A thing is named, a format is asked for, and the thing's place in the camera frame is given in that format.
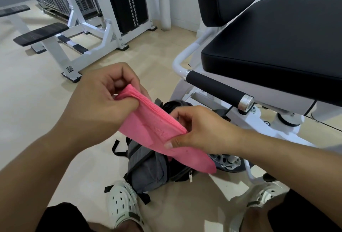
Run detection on grey backpack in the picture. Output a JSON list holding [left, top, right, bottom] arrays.
[[104, 98, 199, 205]]

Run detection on white lever with black grip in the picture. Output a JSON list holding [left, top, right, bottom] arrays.
[[243, 159, 278, 185]]

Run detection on person's white left shoe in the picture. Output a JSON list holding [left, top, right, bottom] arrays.
[[107, 181, 145, 230]]

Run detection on pink towel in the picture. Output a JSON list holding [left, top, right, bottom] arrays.
[[113, 84, 217, 174]]

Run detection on person's white right shoe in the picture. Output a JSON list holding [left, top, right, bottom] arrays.
[[229, 182, 286, 232]]

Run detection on black handle grip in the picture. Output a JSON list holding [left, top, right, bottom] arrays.
[[184, 70, 254, 113]]

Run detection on black weight stack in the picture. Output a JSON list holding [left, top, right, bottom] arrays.
[[105, 0, 149, 36]]

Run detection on black seat pad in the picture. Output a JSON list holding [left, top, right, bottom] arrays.
[[201, 0, 342, 107]]

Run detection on person's right forearm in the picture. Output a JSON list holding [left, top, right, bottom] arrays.
[[238, 129, 342, 227]]

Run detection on black bench pad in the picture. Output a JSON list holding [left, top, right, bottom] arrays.
[[12, 22, 70, 47], [0, 4, 31, 18]]

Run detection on person's left hand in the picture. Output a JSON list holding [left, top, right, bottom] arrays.
[[52, 62, 153, 151]]

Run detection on person's black shorts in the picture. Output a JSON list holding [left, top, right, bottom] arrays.
[[36, 189, 342, 232]]

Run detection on person's white shoe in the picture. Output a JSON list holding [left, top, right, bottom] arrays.
[[107, 181, 145, 230], [229, 182, 286, 232]]

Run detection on white weight machine frame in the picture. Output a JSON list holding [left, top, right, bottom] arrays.
[[10, 0, 158, 83]]

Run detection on person's right hand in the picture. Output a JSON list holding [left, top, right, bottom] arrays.
[[163, 105, 248, 157]]

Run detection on white vertical pipe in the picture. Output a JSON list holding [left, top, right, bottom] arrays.
[[157, 0, 172, 31]]

